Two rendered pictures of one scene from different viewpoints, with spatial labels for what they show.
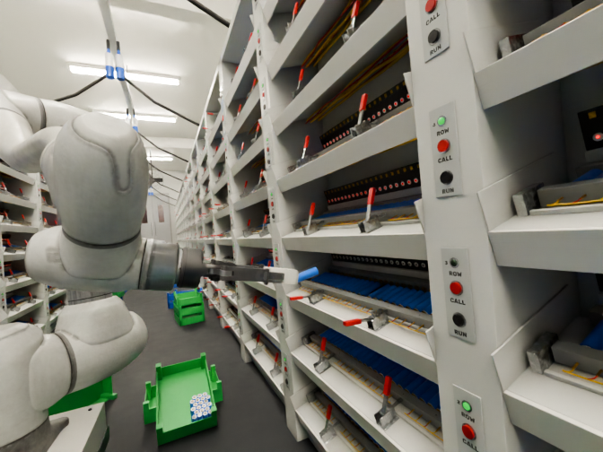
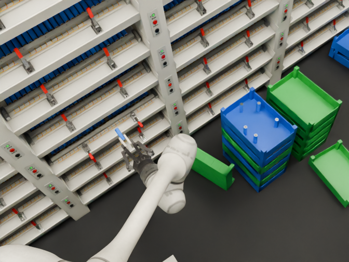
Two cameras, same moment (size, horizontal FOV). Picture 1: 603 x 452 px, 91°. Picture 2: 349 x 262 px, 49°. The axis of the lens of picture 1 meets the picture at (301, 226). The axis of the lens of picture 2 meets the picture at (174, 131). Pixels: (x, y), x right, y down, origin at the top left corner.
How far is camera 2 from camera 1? 1.61 m
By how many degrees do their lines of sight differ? 89
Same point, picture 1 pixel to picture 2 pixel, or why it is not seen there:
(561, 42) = (186, 29)
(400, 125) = (143, 56)
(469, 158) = (170, 56)
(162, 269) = not seen: hidden behind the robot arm
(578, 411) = (189, 84)
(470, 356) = (174, 94)
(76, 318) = not seen: outside the picture
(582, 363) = (180, 75)
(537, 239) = (185, 64)
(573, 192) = (176, 47)
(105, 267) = not seen: hidden behind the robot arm
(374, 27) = (122, 26)
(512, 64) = (177, 34)
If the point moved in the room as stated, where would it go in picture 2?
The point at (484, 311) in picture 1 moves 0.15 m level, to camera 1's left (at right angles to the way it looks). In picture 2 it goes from (176, 83) to (182, 109)
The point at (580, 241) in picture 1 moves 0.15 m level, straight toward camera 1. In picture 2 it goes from (191, 60) to (219, 71)
